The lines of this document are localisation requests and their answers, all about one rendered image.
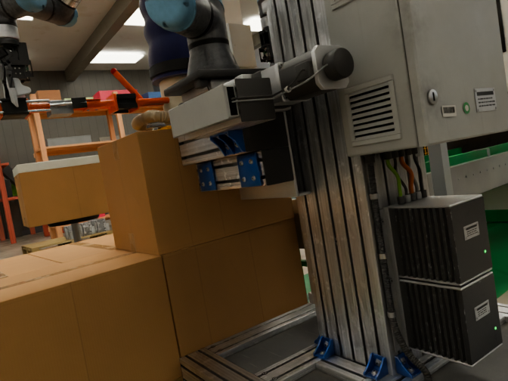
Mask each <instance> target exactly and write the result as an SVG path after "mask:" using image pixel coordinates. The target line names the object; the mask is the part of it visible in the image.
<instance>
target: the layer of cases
mask: <svg viewBox="0 0 508 381"><path fill-rule="evenodd" d="M307 303H308V300H307V296H306V291H305V281H304V277H303V272H302V263H301V258H300V253H299V245H298V239H297V234H296V226H295V221H294V218H290V219H287V220H284V221H279V222H276V223H274V224H270V225H266V226H262V227H260V228H255V229H252V230H249V231H244V232H241V233H239V234H233V235H231V236H227V237H223V238H220V239H217V240H212V241H209V242H206V243H201V244H198V245H196V246H191V247H188V248H184V249H180V250H177V251H174V252H169V253H166V254H163V255H161V256H158V255H153V254H148V253H143V252H134V251H129V250H124V249H117V248H116V246H115V241H114V237H113V234H108V235H104V236H101V237H95V238H91V239H88V240H82V241H79V242H75V243H69V244H66V245H63V246H56V247H53V248H50V249H44V250H40V251H37V252H31V253H28V254H23V255H20V256H15V257H10V258H7V259H2V260H0V381H173V380H174V379H177V378H179V377H180V376H182V372H181V365H180V360H179V358H181V357H184V356H185V355H189V354H190V353H192V352H195V351H197V350H200V349H202V348H205V347H207V346H208V345H211V344H214V343H216V342H219V341H221V340H223V339H226V338H228V337H230V336H233V335H235V334H237V333H240V332H242V331H244V330H247V329H249V328H251V327H254V326H256V325H258V324H261V323H263V322H265V321H268V320H270V319H272V318H275V317H277V316H279V315H281V314H284V313H286V312H288V311H291V310H293V309H295V308H298V307H300V306H302V305H305V304H307Z"/></svg>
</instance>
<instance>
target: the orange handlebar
mask: <svg viewBox="0 0 508 381"><path fill-rule="evenodd" d="M86 101H87V105H88V107H86V108H77V109H73V110H82V112H88V111H97V110H99V109H110V107H113V106H114V101H113V100H105V101H101V99H86ZM167 103H169V98H139V99H138V105H139V107H151V106H163V105H164V104H167ZM29 108H30V109H31V110H41V109H50V104H49V103H39V104H29Z"/></svg>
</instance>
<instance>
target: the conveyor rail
mask: <svg viewBox="0 0 508 381"><path fill-rule="evenodd" d="M450 170H451V180H452V185H453V192H454V195H470V194H481V193H484V192H485V191H489V190H491V189H494V188H496V187H499V186H501V185H504V184H507V183H508V151H505V152H502V153H497V154H494V155H491V156H486V157H483V158H480V159H477V160H472V161H469V162H465V163H461V164H457V165H455V166H450ZM426 175H427V181H428V186H429V195H430V196H434V190H433V185H432V174H431V172H427V173H426Z"/></svg>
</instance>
